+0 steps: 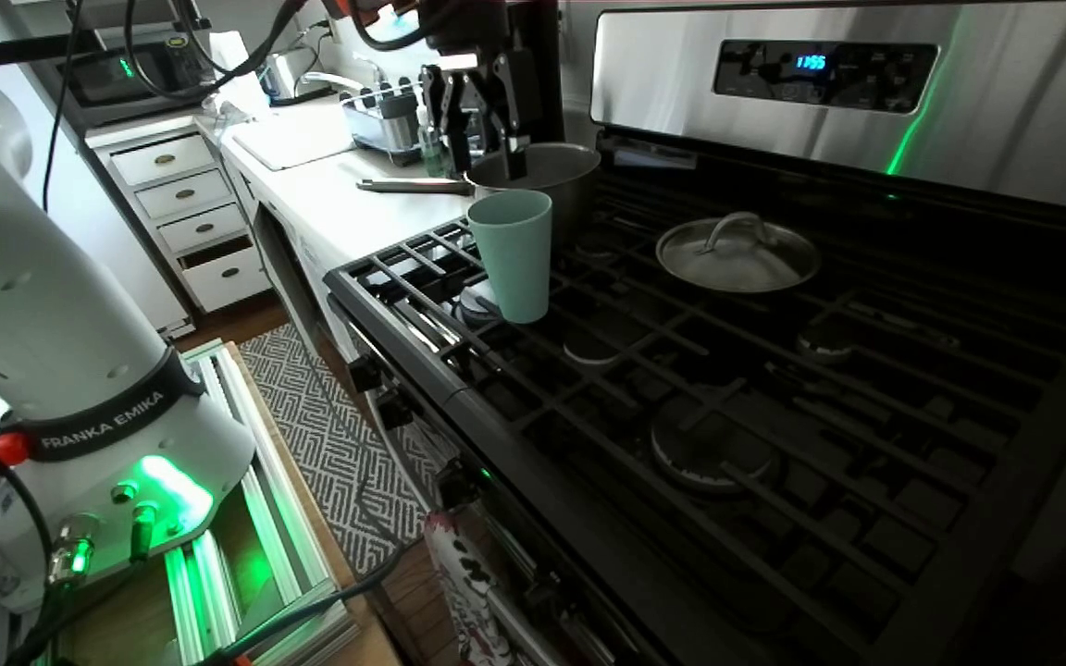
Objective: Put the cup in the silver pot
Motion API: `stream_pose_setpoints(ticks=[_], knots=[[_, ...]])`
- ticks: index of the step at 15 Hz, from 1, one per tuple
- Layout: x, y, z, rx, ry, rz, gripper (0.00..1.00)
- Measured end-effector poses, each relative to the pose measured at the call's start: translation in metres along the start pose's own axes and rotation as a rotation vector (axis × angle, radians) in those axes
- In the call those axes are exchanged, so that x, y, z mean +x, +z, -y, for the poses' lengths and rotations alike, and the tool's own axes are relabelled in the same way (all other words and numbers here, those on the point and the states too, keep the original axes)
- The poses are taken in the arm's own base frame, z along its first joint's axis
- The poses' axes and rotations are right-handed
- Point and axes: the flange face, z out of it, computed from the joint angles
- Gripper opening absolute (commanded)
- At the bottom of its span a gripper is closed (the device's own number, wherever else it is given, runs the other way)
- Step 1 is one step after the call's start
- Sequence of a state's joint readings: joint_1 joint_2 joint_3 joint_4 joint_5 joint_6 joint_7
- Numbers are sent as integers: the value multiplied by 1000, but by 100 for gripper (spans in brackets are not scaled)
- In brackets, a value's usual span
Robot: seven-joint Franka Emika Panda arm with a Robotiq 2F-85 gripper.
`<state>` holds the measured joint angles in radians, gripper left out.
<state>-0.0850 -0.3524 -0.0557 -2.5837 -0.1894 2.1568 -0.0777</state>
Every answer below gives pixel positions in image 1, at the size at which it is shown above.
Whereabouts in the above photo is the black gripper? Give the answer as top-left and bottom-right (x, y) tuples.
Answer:
(423, 0), (532, 180)

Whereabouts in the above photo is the mint green plastic cup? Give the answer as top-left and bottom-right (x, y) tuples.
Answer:
(465, 183), (558, 325)

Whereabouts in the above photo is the silver pot lid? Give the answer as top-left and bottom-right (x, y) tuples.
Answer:
(652, 207), (827, 295)

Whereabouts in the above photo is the clear soap bottle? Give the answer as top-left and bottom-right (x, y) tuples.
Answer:
(416, 70), (450, 172)

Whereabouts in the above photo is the long metal utensil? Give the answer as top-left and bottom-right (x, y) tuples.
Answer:
(354, 172), (479, 200)

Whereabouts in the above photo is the white kitchen counter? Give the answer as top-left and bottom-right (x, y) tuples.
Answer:
(216, 93), (487, 367)

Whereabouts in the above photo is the small round burner cap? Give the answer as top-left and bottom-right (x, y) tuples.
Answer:
(457, 278), (499, 329)
(797, 315), (871, 361)

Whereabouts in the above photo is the white cutting board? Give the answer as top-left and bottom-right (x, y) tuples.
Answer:
(228, 102), (358, 172)

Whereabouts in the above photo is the silver kettle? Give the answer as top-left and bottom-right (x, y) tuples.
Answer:
(254, 44), (321, 109)

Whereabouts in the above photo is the oval burner cap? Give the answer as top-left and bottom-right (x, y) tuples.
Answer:
(557, 329), (635, 373)

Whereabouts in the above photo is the white drawer cabinet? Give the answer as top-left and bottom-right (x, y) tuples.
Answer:
(85, 109), (278, 319)

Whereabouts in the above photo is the grey patterned rug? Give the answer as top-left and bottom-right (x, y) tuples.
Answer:
(234, 320), (434, 580)

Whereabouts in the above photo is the black toaster oven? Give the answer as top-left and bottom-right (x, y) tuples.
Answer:
(53, 32), (216, 130)

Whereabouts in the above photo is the large round burner cap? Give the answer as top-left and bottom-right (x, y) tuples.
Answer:
(643, 387), (788, 494)

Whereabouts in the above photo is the black and steel gas stove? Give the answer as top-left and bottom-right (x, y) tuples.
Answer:
(321, 0), (1066, 666)

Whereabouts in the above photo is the patterned hanging dish towel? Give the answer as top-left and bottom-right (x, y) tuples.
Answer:
(418, 500), (566, 666)

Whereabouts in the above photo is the white metal base frame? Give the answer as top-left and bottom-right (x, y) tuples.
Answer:
(159, 337), (365, 666)

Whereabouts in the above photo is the black floor cable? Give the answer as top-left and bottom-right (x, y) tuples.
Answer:
(204, 541), (436, 666)

